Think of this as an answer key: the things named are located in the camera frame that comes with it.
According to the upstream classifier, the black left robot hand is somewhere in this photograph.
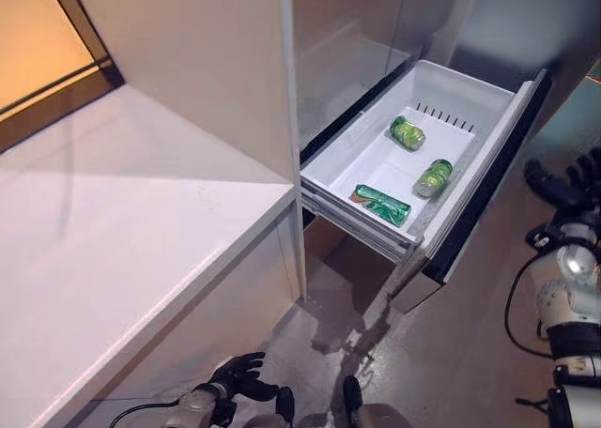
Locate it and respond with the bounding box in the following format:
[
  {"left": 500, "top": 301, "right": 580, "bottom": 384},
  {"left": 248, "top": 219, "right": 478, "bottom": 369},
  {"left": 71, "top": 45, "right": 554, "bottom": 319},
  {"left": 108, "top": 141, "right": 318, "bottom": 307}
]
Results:
[{"left": 206, "top": 351, "right": 280, "bottom": 411}]

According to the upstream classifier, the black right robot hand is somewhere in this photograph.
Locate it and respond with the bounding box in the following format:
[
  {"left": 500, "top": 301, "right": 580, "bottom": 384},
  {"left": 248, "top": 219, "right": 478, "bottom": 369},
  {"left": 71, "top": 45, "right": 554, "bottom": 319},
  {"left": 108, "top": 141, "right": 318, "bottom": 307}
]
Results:
[{"left": 524, "top": 147, "right": 601, "bottom": 211}]

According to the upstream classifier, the green soda can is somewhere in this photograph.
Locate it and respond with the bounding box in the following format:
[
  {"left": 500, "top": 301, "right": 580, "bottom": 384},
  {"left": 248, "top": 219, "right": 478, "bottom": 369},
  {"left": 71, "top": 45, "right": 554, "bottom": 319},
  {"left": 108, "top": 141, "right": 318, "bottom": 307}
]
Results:
[
  {"left": 388, "top": 115, "right": 427, "bottom": 151},
  {"left": 411, "top": 158, "right": 455, "bottom": 199}
]

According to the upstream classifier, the green snack packet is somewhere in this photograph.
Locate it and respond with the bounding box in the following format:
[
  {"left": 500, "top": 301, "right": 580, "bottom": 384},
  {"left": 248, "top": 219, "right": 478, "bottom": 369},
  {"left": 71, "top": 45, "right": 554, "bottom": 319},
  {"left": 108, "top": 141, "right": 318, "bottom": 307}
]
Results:
[{"left": 347, "top": 183, "right": 413, "bottom": 228}]

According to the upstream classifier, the fridge drawer with white bin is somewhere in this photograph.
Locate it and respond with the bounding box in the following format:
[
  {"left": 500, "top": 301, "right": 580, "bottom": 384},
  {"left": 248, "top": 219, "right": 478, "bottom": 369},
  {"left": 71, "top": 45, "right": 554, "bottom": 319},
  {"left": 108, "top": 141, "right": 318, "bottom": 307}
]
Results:
[{"left": 299, "top": 59, "right": 553, "bottom": 314}]

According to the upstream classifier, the beige glossy fridge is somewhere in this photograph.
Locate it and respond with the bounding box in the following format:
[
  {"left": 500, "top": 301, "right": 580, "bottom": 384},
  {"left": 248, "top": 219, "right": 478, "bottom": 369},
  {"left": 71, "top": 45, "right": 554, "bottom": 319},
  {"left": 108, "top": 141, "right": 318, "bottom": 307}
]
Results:
[{"left": 291, "top": 0, "right": 553, "bottom": 314}]

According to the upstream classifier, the black left robot foot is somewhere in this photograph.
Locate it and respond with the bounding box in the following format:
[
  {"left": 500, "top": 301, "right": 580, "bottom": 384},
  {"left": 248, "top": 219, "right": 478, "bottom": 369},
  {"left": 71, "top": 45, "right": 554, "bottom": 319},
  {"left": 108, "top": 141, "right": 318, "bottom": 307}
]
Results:
[{"left": 274, "top": 385, "right": 296, "bottom": 422}]

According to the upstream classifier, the black robot foot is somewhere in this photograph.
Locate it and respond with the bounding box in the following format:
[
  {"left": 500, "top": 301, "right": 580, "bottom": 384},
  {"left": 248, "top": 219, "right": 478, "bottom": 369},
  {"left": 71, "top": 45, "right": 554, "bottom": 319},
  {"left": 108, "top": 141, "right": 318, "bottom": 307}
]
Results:
[
  {"left": 274, "top": 385, "right": 296, "bottom": 422},
  {"left": 342, "top": 374, "right": 363, "bottom": 418}
]

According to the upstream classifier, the grey left robot leg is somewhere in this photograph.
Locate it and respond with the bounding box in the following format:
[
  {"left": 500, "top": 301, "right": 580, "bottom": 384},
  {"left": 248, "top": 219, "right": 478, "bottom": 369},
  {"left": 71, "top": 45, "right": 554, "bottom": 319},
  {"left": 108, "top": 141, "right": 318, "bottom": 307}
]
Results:
[{"left": 243, "top": 412, "right": 290, "bottom": 428}]

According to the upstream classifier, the black right robot foot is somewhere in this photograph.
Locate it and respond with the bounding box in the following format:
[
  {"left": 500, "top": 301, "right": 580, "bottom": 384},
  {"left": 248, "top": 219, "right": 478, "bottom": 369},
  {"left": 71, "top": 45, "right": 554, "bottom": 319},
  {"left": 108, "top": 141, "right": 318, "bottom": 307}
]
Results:
[{"left": 342, "top": 374, "right": 363, "bottom": 418}]

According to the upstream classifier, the white counter cabinet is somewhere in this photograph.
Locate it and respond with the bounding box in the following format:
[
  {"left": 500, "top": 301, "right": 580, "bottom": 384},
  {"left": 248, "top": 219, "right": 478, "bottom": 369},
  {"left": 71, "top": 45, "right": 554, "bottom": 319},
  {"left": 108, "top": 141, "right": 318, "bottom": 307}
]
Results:
[{"left": 0, "top": 84, "right": 302, "bottom": 428}]

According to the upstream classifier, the grey tall cabinet panel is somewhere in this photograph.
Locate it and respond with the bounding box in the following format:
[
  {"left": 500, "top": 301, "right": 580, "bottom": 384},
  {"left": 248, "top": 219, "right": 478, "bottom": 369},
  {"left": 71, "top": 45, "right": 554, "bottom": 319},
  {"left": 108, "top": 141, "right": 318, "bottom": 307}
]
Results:
[{"left": 422, "top": 0, "right": 601, "bottom": 136}]

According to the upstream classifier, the white tall side panel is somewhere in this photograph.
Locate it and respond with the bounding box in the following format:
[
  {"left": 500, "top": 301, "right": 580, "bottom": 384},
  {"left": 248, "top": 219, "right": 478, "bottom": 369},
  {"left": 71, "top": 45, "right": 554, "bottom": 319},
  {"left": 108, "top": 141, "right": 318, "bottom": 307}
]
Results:
[{"left": 69, "top": 0, "right": 307, "bottom": 303}]

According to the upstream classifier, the orange window pane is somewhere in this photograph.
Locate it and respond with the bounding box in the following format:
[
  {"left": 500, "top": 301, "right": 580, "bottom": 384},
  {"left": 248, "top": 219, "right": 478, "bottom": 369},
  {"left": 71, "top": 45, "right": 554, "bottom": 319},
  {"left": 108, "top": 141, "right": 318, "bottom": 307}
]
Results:
[{"left": 0, "top": 0, "right": 107, "bottom": 113}]

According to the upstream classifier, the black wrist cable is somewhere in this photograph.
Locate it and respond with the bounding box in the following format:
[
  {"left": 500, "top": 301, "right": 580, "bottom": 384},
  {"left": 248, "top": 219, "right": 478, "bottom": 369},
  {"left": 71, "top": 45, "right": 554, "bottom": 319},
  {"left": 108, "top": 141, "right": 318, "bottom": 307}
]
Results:
[
  {"left": 110, "top": 398, "right": 183, "bottom": 428},
  {"left": 504, "top": 253, "right": 558, "bottom": 361}
]

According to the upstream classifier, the dark window frame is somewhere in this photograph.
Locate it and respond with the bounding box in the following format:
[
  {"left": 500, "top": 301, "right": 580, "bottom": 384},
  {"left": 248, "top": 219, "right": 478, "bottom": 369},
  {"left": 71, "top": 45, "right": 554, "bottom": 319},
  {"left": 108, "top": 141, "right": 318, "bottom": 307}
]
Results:
[{"left": 0, "top": 0, "right": 126, "bottom": 155}]

